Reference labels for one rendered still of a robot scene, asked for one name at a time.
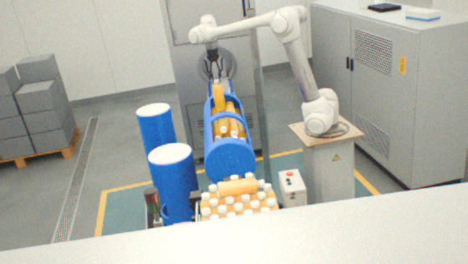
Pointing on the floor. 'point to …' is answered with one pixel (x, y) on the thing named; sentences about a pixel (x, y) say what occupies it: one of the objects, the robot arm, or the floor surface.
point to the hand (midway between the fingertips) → (216, 77)
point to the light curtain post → (259, 99)
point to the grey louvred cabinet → (397, 87)
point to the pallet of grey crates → (35, 111)
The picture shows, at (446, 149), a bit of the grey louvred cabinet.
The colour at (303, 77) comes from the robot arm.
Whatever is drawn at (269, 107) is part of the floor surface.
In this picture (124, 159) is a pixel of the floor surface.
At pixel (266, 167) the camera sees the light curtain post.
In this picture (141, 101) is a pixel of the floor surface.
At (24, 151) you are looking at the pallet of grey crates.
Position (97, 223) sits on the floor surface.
